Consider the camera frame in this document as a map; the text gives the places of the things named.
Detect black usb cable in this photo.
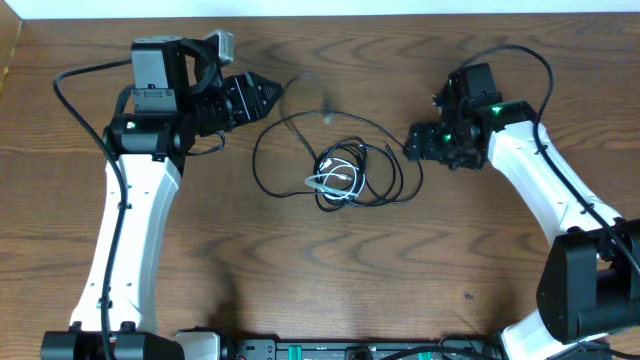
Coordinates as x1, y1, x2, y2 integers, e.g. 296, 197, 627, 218
252, 77, 425, 213

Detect white usb cable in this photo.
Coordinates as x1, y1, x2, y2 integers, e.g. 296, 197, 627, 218
304, 156, 367, 202

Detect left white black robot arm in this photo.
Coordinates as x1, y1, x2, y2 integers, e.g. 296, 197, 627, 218
40, 30, 283, 359

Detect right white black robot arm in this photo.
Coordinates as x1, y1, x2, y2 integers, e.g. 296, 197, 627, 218
404, 63, 639, 359

